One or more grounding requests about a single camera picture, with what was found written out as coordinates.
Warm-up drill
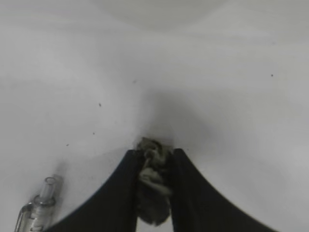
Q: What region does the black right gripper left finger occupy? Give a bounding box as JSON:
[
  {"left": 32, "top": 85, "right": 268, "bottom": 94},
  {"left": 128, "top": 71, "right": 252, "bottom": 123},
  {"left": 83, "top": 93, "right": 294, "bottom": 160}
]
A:
[{"left": 47, "top": 150, "right": 144, "bottom": 232}]

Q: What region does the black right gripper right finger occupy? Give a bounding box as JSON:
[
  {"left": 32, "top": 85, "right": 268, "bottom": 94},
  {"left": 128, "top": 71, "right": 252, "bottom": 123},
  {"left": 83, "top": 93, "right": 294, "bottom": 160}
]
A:
[{"left": 169, "top": 148, "right": 273, "bottom": 232}]

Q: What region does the grey paper ball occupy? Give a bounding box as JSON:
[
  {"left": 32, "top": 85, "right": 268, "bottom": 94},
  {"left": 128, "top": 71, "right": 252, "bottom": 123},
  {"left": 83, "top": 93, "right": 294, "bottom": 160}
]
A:
[{"left": 136, "top": 137, "right": 173, "bottom": 227}]

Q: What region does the grey white pen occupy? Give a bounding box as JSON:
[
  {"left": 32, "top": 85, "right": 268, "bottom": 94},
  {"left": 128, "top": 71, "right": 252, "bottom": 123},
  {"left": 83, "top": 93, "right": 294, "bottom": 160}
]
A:
[{"left": 14, "top": 174, "right": 63, "bottom": 232}]

